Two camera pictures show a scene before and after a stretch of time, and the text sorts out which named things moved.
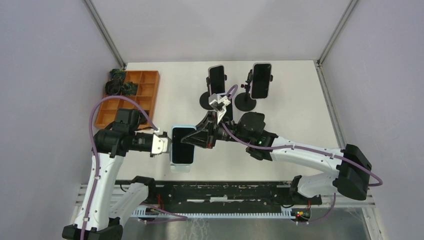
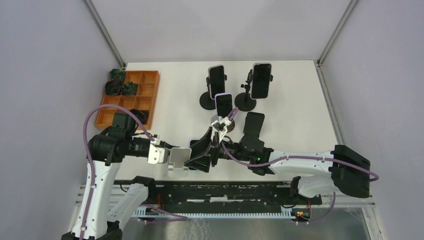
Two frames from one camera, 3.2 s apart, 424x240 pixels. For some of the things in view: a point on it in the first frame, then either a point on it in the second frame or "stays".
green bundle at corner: [116, 74] stays
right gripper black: [202, 137] → [202, 161]
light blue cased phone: [181, 153] → [192, 142]
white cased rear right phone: [261, 80] stays
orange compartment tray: [147, 82] stays
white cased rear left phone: [216, 74] stays
